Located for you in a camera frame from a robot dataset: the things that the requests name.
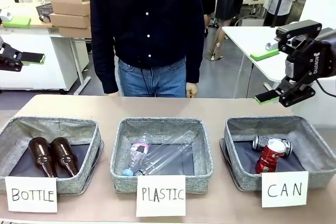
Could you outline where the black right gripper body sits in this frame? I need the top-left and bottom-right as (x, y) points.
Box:
(285, 33), (336, 82)

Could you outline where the white paper sign PLASTIC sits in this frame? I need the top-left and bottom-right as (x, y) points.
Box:
(135, 175), (186, 218)

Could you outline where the dark printed can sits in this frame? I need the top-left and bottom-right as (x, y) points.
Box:
(252, 135), (293, 157)

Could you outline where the brown glass bottle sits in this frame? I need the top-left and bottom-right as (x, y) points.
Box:
(50, 137), (80, 178)
(28, 136), (57, 178)

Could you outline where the grey fabric basket plastic label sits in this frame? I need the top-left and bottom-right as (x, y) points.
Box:
(110, 117), (215, 194)

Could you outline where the person in dark shirt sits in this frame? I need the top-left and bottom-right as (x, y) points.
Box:
(89, 0), (206, 98)

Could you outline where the person's left forearm dark sleeve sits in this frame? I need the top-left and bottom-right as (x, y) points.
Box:
(185, 32), (205, 85)

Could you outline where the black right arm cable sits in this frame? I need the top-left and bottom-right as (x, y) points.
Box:
(313, 78), (336, 97)

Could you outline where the white paper sign BOTTLE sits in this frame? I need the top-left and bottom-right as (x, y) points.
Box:
(4, 176), (58, 213)

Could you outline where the person's right forearm dark sleeve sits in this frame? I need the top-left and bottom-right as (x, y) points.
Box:
(90, 37), (119, 95)

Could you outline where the dark wire basket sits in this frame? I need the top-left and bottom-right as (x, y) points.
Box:
(35, 3), (54, 20)

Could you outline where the person's left hand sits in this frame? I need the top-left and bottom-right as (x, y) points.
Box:
(185, 82), (198, 99)

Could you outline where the wooden top desk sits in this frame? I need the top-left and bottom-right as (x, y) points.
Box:
(0, 3), (92, 95)

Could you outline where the open cardboard box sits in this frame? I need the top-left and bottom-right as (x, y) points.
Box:
(50, 0), (91, 17)

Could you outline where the large clear plastic bottle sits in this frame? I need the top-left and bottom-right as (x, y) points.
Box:
(133, 130), (197, 177)

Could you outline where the white table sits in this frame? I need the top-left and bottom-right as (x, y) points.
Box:
(221, 25), (336, 99)

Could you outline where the closed flat cardboard box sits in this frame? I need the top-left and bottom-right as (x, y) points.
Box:
(58, 26), (92, 39)
(49, 12), (91, 29)

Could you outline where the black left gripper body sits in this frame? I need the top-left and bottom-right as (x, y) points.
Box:
(0, 35), (17, 73)

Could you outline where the grey fabric basket can label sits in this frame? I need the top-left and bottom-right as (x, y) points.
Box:
(219, 117), (336, 192)

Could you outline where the white paper sign CAN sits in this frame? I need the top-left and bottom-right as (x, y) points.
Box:
(261, 170), (309, 208)

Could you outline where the black tripod pole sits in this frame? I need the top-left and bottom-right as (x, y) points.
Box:
(270, 0), (291, 28)

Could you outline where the crushed red can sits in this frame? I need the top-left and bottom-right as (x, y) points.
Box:
(255, 138), (287, 175)

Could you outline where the grey fabric basket bottle label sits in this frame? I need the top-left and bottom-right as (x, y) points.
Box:
(0, 115), (105, 196)

